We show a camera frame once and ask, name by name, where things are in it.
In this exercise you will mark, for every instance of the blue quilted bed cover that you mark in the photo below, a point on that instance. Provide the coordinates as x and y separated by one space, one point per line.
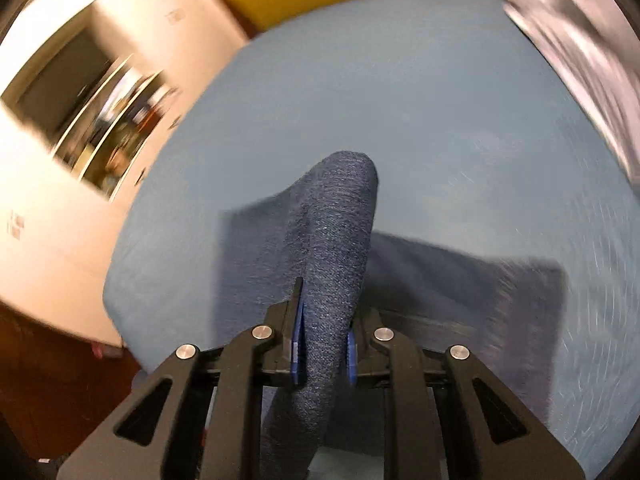
400 100

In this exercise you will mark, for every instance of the dark blue denim pants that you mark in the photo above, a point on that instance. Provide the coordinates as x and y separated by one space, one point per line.
330 240

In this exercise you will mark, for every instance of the brown wooden door frame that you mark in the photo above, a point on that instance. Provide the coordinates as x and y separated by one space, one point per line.
235 15

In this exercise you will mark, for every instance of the black flat television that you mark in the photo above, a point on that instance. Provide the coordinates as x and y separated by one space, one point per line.
65 80

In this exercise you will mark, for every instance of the grey star-print blanket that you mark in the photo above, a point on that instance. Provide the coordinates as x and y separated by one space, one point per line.
575 35

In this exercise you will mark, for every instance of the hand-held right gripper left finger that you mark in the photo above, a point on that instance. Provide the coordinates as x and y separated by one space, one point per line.
298 345

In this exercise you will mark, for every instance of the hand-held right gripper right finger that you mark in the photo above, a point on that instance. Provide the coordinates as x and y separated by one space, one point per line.
351 360

